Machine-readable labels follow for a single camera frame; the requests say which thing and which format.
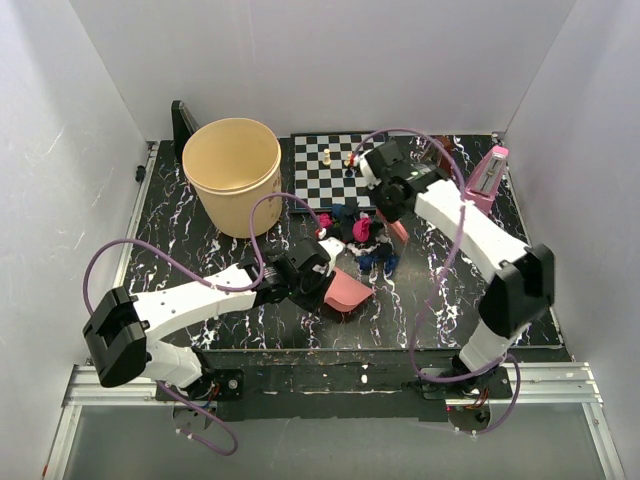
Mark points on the brown metronome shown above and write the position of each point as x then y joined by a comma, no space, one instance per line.
435,154

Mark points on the pink metronome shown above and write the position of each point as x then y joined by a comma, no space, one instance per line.
483,183

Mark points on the magenta paper scrap left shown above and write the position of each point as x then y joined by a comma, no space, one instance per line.
325,220

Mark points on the black paper scrap centre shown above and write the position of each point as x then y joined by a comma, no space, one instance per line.
342,230

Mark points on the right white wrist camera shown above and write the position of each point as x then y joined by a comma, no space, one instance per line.
362,165

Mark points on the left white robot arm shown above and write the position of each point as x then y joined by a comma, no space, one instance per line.
126,333

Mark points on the magenta paper scrap right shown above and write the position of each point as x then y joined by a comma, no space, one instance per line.
361,230

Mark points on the blue scrap near brush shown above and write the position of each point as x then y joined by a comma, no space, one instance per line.
391,263

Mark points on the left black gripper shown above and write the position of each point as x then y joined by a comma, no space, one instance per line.
311,303

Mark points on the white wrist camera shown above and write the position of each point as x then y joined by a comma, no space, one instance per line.
333,246
362,165

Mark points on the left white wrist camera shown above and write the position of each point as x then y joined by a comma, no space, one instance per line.
333,246

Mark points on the blue paper scrap upper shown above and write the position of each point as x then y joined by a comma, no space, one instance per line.
342,212

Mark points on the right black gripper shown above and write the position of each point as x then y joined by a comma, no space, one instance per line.
390,215

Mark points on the black triangular stand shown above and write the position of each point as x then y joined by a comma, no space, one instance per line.
184,126

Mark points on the pink hand brush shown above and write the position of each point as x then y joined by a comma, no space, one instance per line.
396,228

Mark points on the pink dustpan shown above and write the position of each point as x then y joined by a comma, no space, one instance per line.
345,293

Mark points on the magenta paper scrap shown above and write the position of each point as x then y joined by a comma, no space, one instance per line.
361,230
325,220

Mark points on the beige plastic bucket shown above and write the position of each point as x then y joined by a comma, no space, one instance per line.
233,164

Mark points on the blue scrap right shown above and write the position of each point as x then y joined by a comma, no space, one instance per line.
366,262

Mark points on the black white chessboard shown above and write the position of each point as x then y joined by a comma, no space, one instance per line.
320,186

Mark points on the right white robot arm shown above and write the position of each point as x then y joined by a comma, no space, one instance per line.
520,278

